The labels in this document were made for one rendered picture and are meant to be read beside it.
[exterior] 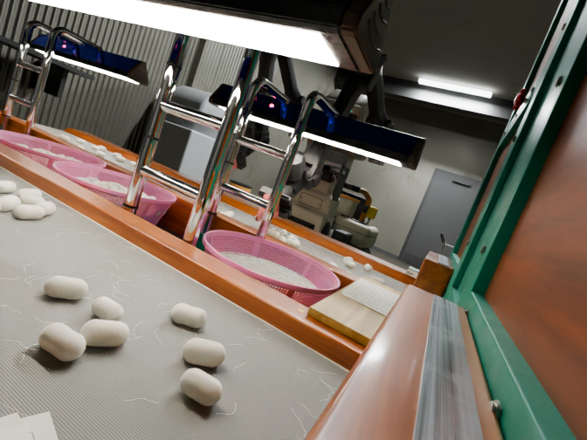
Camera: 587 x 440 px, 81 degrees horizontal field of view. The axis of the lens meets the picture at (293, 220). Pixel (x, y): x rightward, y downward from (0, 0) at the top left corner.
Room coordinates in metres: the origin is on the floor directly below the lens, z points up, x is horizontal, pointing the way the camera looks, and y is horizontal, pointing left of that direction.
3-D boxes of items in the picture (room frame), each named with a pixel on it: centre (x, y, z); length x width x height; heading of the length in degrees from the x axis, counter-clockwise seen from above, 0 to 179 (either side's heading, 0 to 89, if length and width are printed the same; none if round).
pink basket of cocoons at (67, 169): (0.79, 0.42, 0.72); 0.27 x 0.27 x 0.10
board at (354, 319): (0.54, -0.19, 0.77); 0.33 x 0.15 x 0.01; 157
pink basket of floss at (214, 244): (0.62, 0.01, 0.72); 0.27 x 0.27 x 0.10
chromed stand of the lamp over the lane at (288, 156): (0.88, 0.10, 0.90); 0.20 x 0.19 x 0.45; 67
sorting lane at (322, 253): (1.17, 0.44, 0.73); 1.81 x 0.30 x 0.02; 67
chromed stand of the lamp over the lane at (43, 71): (1.25, 0.99, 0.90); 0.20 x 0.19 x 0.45; 67
